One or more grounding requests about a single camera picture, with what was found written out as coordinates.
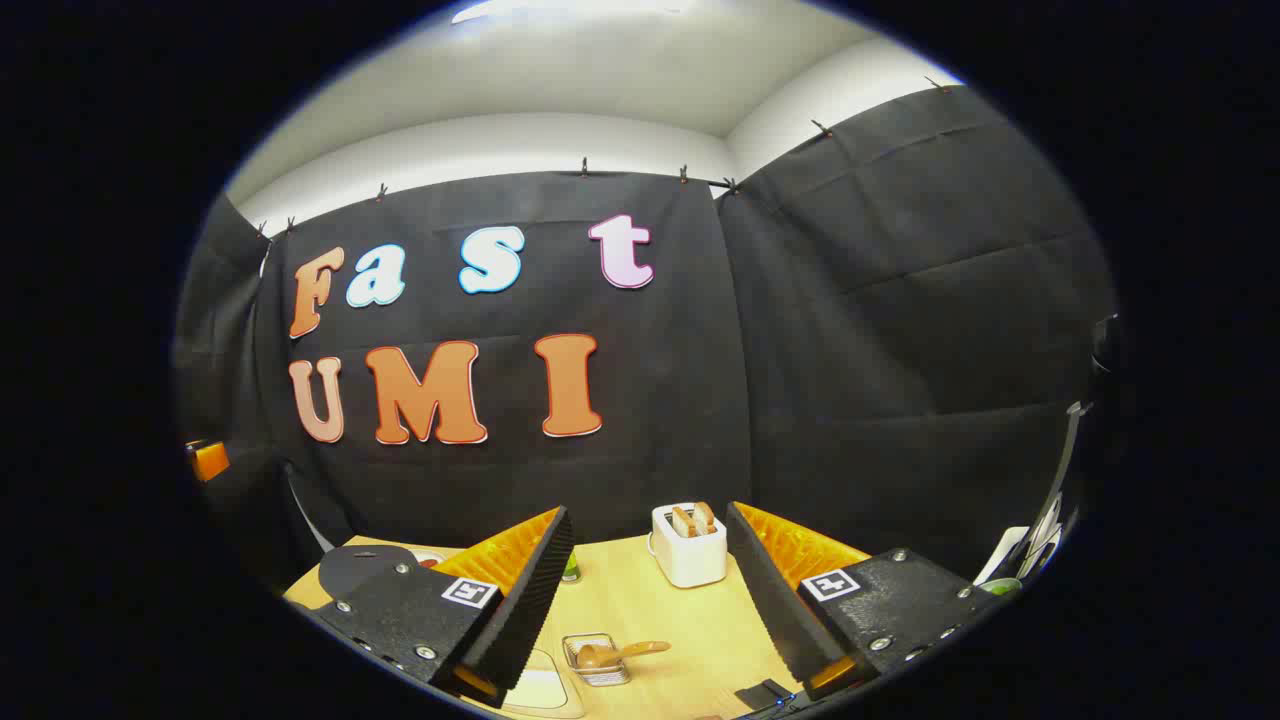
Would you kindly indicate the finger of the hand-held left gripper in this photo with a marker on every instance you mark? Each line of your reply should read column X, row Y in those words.
column 208, row 460

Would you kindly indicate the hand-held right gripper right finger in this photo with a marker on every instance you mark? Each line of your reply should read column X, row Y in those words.
column 775, row 600

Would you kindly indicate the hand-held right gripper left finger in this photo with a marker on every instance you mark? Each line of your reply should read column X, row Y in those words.
column 520, row 600

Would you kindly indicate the wooden spoon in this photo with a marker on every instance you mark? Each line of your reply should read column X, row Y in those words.
column 600, row 656

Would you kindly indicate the dark grey rice cooker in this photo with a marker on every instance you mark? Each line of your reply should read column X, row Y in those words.
column 362, row 568

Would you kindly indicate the green drink bottle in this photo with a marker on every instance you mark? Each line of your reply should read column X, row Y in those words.
column 571, row 570

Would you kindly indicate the white toaster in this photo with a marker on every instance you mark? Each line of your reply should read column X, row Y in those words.
column 690, row 560

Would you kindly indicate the small black box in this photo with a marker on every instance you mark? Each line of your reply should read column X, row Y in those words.
column 765, row 694

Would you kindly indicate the round white plate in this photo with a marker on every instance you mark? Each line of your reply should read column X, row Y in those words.
column 430, row 557

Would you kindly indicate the toast slice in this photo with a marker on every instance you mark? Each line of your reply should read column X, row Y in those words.
column 684, row 522
column 705, row 517

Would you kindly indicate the black backdrop cloth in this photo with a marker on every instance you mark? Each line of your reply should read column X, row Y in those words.
column 800, row 350

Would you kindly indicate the ceiling light panel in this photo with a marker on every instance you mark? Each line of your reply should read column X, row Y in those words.
column 560, row 8

